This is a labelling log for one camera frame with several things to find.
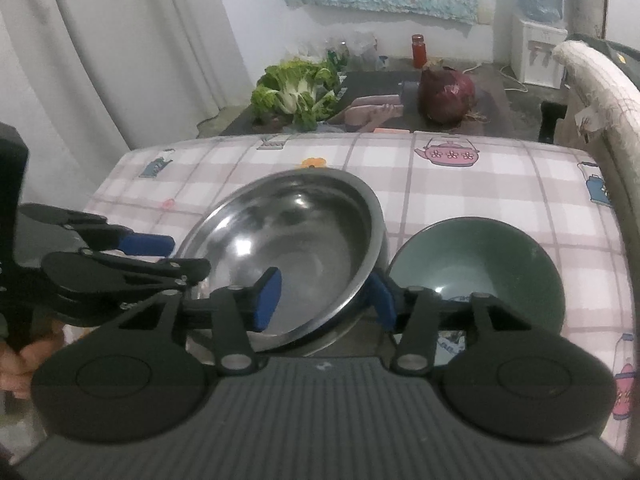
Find pink raw meat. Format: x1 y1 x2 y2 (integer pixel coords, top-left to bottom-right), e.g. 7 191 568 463
344 95 404 129

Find clear plastic bottles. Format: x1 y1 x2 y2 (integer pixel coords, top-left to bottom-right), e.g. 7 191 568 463
299 31 391 72

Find person's left hand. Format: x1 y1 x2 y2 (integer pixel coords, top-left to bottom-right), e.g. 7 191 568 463
0 322 67 402

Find chair with checked cover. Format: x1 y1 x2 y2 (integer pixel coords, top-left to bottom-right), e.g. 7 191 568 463
551 40 640 281

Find green bok choy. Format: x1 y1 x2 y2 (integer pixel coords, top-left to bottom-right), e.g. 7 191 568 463
250 58 342 132

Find stainless steel bowl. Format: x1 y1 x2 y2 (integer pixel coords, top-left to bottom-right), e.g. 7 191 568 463
175 167 389 357

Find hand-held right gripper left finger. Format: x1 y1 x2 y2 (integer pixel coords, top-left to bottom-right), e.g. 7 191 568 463
117 266 283 377

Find beige rolled mat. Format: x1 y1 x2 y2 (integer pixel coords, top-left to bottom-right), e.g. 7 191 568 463
572 0 609 41

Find white water dispenser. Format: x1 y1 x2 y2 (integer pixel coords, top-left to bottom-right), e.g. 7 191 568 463
510 12 569 89

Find dark green ceramic bowl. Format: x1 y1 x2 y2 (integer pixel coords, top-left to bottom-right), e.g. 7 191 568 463
387 217 566 333

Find white curtain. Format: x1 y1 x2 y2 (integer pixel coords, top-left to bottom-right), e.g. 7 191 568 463
0 0 254 211

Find white cable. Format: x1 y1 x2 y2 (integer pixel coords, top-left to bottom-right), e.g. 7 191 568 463
462 62 529 94

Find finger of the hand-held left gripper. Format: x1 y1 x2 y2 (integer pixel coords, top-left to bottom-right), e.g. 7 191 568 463
20 203 176 259
41 249 212 327

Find low dark table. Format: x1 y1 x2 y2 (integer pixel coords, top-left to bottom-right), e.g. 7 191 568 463
220 57 517 137

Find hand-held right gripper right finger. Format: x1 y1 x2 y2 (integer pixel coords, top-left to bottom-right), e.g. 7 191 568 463
370 274 505 376

